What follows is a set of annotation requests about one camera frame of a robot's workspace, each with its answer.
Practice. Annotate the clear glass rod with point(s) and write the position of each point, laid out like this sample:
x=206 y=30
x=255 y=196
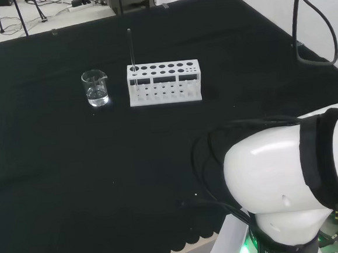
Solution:
x=132 y=53

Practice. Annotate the white test tube rack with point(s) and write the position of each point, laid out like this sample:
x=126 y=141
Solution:
x=153 y=78

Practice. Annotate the small cloth clip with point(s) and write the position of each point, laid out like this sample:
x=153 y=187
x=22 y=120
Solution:
x=54 y=32
x=165 y=5

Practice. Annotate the white power strip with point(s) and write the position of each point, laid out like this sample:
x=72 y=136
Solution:
x=79 y=7

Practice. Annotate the clear glass beaker with water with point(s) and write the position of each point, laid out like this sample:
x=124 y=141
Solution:
x=96 y=91

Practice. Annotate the black bench cloth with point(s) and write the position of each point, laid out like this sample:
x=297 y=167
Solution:
x=73 y=169

